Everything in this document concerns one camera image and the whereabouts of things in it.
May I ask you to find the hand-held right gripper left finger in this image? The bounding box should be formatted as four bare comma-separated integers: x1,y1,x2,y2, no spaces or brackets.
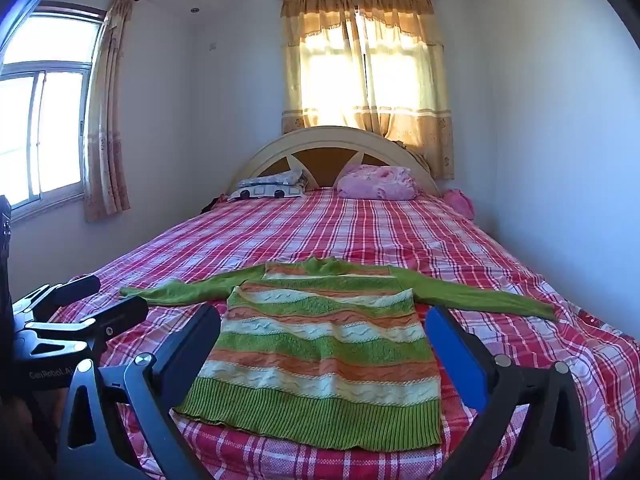
54,304,222,480

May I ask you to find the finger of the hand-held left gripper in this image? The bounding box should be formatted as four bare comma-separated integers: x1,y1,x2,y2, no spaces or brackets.
25,296,149,356
12,274,102,323

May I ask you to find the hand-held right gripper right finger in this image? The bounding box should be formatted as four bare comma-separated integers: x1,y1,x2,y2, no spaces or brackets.
425,304,591,480

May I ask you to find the green orange striped knit sweater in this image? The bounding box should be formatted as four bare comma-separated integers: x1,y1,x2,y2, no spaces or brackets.
119,256,558,452

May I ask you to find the pink cloth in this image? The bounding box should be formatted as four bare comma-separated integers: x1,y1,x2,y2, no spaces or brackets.
442,188,475,220

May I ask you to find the white framed sliding window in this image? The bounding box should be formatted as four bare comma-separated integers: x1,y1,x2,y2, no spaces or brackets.
0,5,108,223

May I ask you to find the red plaid bed sheet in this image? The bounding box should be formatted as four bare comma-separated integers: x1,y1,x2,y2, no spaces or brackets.
47,186,640,480

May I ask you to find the white patterned pillow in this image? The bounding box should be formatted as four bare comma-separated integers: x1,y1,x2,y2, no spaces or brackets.
227,170,308,202

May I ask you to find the pink pillow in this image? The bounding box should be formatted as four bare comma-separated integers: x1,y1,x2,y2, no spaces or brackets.
337,163,417,201

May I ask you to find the cream arched headboard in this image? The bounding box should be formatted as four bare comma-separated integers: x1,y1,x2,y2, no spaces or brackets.
226,126,442,197

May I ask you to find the orange curtain with valance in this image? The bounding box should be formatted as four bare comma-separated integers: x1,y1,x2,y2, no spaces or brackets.
280,0,456,180

